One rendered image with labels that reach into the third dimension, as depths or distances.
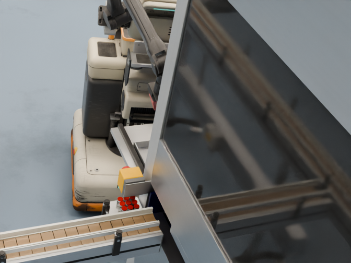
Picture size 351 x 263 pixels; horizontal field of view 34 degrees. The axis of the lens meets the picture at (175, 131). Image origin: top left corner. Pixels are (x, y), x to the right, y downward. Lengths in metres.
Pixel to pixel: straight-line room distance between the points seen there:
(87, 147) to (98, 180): 0.25
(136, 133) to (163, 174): 0.56
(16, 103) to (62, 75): 0.46
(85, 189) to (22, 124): 0.90
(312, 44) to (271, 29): 0.14
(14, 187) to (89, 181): 0.52
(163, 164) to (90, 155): 1.35
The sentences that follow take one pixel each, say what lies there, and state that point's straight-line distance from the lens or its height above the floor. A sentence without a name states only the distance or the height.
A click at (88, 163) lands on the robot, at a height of 0.28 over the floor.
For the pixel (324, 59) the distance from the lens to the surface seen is 1.09.
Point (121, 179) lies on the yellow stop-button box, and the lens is 1.97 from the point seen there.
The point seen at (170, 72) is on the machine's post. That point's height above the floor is 1.46.
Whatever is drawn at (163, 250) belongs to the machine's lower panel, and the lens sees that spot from 1.96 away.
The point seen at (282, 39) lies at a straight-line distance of 1.20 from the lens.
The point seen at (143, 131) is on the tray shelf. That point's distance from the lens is 2.39.
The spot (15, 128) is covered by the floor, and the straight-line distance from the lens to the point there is 3.74.
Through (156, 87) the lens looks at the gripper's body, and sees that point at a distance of 2.09.
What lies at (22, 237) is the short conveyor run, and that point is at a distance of 1.88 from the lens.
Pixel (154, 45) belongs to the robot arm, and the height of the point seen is 1.37.
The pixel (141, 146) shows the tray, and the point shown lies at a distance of 2.30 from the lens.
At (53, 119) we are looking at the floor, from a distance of 3.82.
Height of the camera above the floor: 2.37
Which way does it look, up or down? 38 degrees down
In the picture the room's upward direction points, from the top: 13 degrees clockwise
